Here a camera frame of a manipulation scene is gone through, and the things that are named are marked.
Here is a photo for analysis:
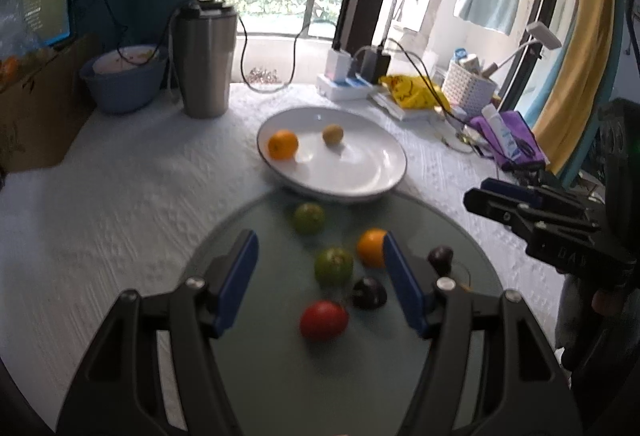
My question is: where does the white desk lamp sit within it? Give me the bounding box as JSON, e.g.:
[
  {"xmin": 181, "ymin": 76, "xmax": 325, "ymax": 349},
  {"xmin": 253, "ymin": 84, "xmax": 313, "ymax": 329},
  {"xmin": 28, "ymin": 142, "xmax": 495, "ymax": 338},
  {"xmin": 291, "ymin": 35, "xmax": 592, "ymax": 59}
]
[{"xmin": 480, "ymin": 21, "xmax": 562, "ymax": 78}]

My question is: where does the purple pouch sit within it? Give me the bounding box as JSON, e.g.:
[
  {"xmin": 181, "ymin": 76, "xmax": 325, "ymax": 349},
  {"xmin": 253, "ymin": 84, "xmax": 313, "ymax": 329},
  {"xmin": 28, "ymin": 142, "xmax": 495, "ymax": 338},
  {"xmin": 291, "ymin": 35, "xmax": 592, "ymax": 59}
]
[{"xmin": 470, "ymin": 106, "xmax": 547, "ymax": 173}]

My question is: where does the cardboard box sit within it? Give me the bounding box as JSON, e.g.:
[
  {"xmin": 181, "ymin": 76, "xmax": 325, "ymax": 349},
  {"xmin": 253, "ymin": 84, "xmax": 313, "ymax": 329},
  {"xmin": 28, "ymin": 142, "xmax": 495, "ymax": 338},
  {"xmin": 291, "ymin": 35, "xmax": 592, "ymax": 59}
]
[{"xmin": 1, "ymin": 34, "xmax": 101, "ymax": 174}]

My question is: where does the black charger adapter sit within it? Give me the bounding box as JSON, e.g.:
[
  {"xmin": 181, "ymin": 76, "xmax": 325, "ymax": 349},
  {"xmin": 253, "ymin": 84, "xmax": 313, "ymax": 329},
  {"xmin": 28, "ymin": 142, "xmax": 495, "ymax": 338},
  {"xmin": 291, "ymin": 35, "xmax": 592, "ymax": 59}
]
[{"xmin": 359, "ymin": 47, "xmax": 390, "ymax": 84}]

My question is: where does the orange mandarin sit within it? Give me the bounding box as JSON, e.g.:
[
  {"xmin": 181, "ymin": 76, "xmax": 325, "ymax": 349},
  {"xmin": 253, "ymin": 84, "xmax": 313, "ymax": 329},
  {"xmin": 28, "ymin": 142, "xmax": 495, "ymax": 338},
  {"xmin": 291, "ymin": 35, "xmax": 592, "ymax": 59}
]
[{"xmin": 356, "ymin": 228, "xmax": 386, "ymax": 269}]

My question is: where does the dark plum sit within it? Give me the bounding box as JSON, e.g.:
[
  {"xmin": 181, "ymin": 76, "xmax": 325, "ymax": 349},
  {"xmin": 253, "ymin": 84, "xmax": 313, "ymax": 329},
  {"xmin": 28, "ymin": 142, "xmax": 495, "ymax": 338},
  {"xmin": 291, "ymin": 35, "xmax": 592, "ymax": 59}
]
[
  {"xmin": 350, "ymin": 277, "xmax": 387, "ymax": 311},
  {"xmin": 427, "ymin": 245, "xmax": 454, "ymax": 277}
]

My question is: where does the clear plastic bag of oranges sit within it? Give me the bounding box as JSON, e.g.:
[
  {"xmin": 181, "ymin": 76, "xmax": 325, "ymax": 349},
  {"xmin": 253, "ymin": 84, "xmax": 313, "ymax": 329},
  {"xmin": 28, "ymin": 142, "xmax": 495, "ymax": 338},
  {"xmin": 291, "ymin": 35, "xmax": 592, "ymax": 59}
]
[{"xmin": 0, "ymin": 0, "xmax": 41, "ymax": 87}]

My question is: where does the green fruit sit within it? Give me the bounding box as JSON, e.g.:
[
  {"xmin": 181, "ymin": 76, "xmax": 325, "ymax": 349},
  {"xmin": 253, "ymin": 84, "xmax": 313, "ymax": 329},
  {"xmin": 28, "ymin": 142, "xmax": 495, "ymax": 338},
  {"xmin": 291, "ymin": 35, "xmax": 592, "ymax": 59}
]
[
  {"xmin": 293, "ymin": 203, "xmax": 326, "ymax": 235},
  {"xmin": 314, "ymin": 247, "xmax": 354, "ymax": 287}
]

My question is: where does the white charger adapter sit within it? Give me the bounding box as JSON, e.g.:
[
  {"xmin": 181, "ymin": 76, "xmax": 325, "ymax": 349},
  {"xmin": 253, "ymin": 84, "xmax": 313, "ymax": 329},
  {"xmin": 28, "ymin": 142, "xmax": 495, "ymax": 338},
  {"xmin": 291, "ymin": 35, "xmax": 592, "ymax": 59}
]
[{"xmin": 324, "ymin": 49, "xmax": 352, "ymax": 84}]

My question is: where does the tablet screen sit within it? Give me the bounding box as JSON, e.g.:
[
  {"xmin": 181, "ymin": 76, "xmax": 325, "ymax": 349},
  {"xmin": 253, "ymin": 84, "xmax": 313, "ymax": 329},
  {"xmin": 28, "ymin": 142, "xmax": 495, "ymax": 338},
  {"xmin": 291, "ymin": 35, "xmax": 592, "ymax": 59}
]
[{"xmin": 23, "ymin": 0, "xmax": 73, "ymax": 47}]

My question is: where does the yellow curtain right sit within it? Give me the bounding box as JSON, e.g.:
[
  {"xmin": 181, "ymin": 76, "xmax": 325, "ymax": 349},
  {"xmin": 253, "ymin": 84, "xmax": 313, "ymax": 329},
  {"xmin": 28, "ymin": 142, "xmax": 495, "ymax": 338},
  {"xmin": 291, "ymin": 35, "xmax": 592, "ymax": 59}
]
[{"xmin": 534, "ymin": 0, "xmax": 615, "ymax": 174}]

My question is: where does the white woven basket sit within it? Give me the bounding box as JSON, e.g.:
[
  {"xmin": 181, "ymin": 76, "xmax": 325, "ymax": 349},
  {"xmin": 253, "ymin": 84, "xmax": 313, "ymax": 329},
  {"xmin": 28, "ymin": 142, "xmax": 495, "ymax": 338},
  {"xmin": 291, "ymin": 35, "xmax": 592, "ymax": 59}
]
[{"xmin": 442, "ymin": 60, "xmax": 498, "ymax": 117}]

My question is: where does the white power strip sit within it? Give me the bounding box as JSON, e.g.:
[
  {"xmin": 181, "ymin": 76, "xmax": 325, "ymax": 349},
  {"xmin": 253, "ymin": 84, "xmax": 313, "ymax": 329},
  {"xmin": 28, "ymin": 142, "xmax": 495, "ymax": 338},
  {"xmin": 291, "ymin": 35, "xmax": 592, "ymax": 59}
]
[{"xmin": 316, "ymin": 75, "xmax": 382, "ymax": 102}]

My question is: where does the stainless steel tumbler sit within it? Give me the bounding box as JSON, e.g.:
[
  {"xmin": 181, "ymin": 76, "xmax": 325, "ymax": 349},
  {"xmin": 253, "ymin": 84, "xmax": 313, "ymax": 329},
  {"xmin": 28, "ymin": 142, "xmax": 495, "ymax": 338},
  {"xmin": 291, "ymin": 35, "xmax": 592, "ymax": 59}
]
[{"xmin": 171, "ymin": 0, "xmax": 238, "ymax": 119}]

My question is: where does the red tomato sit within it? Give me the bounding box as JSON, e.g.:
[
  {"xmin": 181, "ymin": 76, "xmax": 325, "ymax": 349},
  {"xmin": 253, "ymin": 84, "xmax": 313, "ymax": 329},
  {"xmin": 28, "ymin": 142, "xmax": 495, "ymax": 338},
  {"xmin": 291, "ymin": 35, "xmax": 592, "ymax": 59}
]
[{"xmin": 299, "ymin": 300, "xmax": 349, "ymax": 343}]

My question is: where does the blue plastic bowl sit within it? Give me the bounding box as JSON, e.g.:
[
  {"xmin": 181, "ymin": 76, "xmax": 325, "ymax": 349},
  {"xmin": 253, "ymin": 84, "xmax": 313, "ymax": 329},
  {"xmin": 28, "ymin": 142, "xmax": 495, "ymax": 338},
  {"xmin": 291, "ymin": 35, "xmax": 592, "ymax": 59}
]
[{"xmin": 79, "ymin": 44, "xmax": 168, "ymax": 115}]

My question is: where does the black charging cable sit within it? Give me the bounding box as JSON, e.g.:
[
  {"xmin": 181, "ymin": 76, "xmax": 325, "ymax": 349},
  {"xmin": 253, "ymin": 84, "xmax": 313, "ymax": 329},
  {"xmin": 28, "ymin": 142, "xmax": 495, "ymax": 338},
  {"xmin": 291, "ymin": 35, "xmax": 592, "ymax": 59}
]
[{"xmin": 234, "ymin": 12, "xmax": 339, "ymax": 94}]

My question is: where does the yellow plastic bag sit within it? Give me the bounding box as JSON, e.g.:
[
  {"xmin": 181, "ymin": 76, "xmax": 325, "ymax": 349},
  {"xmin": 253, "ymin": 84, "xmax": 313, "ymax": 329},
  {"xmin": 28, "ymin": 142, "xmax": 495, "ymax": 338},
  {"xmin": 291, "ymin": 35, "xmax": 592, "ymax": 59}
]
[{"xmin": 378, "ymin": 75, "xmax": 451, "ymax": 111}]

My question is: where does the small yellow fruit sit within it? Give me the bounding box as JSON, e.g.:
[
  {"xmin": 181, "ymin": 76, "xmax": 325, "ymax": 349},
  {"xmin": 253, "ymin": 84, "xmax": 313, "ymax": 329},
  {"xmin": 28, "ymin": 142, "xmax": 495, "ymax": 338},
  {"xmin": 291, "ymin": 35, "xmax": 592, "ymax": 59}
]
[{"xmin": 322, "ymin": 124, "xmax": 344, "ymax": 147}]

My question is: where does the large orange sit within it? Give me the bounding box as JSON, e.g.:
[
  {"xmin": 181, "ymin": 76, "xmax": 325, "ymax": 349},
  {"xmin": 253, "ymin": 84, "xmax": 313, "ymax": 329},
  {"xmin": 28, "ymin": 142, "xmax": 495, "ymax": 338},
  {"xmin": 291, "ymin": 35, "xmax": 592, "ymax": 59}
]
[{"xmin": 267, "ymin": 129, "xmax": 299, "ymax": 161}]

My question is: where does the white lotion tube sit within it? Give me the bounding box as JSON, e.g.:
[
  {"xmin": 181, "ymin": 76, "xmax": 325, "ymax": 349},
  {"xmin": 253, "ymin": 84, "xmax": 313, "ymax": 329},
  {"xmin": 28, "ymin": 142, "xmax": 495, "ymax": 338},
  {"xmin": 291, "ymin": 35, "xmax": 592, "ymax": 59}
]
[{"xmin": 482, "ymin": 104, "xmax": 520, "ymax": 159}]

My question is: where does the round grey glass board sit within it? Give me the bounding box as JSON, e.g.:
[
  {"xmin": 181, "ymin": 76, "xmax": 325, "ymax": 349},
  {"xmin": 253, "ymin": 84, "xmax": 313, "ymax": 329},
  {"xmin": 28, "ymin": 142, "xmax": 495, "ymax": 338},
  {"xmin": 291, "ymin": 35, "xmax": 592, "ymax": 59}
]
[{"xmin": 186, "ymin": 190, "xmax": 501, "ymax": 435}]

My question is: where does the white ceramic plate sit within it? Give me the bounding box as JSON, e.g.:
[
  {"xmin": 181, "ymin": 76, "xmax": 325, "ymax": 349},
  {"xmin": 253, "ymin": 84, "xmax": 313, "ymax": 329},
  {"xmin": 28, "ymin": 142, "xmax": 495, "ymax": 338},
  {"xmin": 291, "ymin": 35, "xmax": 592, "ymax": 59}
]
[{"xmin": 256, "ymin": 106, "xmax": 408, "ymax": 202}]

